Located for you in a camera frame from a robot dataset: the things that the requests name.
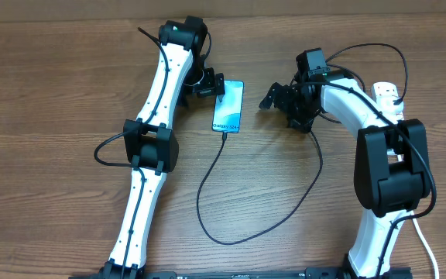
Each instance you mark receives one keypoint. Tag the white USB charger plug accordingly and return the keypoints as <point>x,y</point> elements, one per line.
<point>388,105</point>

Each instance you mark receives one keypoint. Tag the white power extension strip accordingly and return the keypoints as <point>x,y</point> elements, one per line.
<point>386,88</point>

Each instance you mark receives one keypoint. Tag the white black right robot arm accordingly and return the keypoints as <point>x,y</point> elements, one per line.
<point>392,177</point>

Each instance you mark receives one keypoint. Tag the Samsung Galaxy smartphone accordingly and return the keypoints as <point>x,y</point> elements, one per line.
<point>228,110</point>

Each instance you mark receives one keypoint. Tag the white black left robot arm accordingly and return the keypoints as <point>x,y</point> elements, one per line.
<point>150,143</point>

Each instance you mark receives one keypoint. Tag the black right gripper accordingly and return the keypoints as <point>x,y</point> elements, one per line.
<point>304,120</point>

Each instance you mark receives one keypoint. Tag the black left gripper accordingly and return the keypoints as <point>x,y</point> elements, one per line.
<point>211,84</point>

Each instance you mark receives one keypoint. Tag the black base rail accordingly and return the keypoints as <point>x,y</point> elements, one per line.
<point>227,275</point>

